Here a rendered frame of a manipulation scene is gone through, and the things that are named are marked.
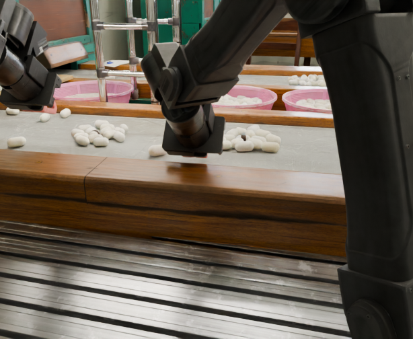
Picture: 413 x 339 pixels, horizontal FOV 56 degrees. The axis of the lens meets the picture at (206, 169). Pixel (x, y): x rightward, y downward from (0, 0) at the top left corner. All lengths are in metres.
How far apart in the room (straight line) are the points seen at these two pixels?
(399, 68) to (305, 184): 0.32
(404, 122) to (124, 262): 0.42
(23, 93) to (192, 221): 0.37
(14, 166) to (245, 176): 0.39
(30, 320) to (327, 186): 0.44
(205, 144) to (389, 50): 0.39
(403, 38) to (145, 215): 0.45
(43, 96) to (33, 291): 0.35
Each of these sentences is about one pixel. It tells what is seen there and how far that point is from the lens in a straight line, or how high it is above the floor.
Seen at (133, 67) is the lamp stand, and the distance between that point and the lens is 1.33.
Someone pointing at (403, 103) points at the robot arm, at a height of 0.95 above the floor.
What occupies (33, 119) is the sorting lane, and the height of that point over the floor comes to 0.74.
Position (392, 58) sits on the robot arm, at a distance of 0.32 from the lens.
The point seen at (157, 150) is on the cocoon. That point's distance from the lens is 0.76.
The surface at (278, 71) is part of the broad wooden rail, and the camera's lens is 1.63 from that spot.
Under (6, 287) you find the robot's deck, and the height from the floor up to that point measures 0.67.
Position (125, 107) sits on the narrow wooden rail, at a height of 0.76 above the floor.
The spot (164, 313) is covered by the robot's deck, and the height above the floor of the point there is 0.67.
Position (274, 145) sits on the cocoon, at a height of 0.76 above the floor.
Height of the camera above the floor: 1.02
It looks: 23 degrees down
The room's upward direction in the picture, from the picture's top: straight up
